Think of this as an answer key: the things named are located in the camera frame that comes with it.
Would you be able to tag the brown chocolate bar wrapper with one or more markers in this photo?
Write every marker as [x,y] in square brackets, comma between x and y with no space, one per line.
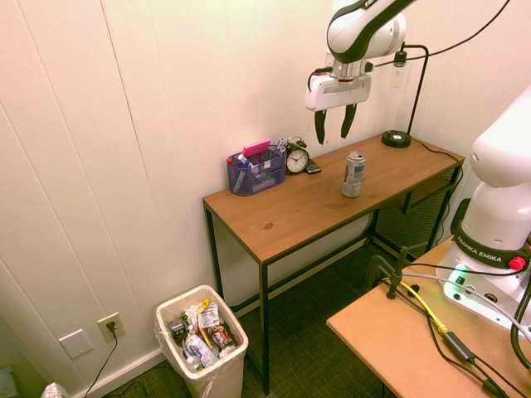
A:
[220,336]

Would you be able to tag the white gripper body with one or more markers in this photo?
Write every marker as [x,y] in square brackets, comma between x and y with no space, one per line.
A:
[338,93]

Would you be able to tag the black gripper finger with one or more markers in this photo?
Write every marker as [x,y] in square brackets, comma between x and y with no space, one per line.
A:
[320,124]
[348,120]

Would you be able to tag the black inline adapter box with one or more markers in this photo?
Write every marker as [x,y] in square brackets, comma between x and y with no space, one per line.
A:
[458,346]

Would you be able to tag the red knob on robot base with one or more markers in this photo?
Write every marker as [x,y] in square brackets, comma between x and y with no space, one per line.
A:
[517,263]

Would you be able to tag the white printed snack wrapper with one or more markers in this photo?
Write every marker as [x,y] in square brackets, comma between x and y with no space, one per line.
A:
[208,317]

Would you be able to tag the white patterned tissue box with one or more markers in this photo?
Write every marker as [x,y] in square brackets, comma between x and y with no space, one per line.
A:
[56,391]

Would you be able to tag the small black box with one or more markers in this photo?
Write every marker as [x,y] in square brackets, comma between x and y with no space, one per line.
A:
[178,331]

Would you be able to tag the white plastic trash bin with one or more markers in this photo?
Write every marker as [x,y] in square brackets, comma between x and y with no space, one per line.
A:
[220,377]

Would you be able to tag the white markers with blue caps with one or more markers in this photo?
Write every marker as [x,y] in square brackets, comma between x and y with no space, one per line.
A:
[281,146]

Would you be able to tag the purple mesh desk organizer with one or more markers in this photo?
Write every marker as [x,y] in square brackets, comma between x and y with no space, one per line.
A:
[257,180]

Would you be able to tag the small black phone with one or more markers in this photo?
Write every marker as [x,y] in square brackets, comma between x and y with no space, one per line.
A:
[314,168]

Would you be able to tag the teal fabric object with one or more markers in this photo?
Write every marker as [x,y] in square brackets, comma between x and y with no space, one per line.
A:
[6,383]

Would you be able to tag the beige wall power outlet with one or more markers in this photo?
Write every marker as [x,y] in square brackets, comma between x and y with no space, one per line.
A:
[111,326]

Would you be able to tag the wooden desk black metal frame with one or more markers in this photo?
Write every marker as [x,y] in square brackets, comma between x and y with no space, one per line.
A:
[315,203]

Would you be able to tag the pink sticky note block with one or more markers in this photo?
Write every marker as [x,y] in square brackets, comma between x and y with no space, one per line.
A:
[256,148]

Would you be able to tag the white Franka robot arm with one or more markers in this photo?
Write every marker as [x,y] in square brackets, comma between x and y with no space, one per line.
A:
[344,33]

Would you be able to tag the black twin-bell alarm clock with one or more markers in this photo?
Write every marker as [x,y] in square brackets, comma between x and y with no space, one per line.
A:
[297,160]

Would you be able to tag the white blank wall plate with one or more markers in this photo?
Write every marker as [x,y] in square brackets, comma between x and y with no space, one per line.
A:
[76,343]

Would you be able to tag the black desk lamp glass shade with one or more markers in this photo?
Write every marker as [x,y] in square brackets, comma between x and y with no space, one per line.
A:
[396,139]

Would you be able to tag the crumpled clear plastic bottle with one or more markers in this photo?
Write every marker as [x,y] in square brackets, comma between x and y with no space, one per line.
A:
[199,350]

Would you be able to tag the silver drink can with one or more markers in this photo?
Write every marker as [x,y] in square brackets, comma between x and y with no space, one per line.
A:
[353,176]

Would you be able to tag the black clamp stand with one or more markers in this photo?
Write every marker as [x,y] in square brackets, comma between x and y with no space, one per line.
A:
[396,275]

